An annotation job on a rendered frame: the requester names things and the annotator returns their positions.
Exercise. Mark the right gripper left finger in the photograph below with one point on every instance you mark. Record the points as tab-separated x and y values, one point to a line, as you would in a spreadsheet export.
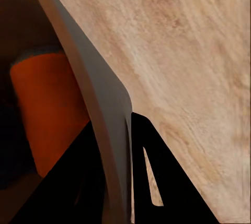
53	200

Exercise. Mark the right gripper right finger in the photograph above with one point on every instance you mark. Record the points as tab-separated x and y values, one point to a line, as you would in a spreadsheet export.
182	202

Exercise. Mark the can of soda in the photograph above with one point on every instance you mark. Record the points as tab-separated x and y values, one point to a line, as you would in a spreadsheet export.
50	102
15	153

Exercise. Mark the trash can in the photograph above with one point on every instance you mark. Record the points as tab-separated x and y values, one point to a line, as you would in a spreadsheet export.
26	23

